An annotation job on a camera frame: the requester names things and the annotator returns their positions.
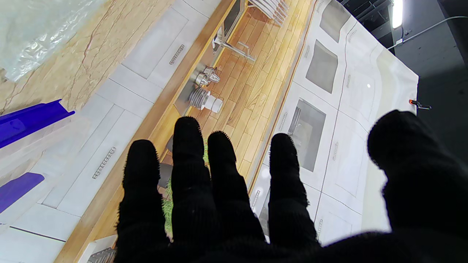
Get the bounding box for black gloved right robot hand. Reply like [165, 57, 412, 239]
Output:
[113, 110, 468, 263]

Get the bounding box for clear plastic crate blue clips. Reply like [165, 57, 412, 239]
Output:
[0, 99, 93, 234]

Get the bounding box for clear plastic bag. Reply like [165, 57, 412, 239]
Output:
[0, 0, 107, 83]

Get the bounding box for printed kitchen backdrop banner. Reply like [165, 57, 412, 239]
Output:
[0, 0, 419, 263]

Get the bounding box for orange black spring clamp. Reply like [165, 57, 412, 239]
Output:
[409, 99, 432, 110]

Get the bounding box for white ceiling light tube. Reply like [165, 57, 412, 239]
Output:
[392, 0, 404, 29]

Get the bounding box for white wall cable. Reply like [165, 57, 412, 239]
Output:
[387, 15, 468, 50]

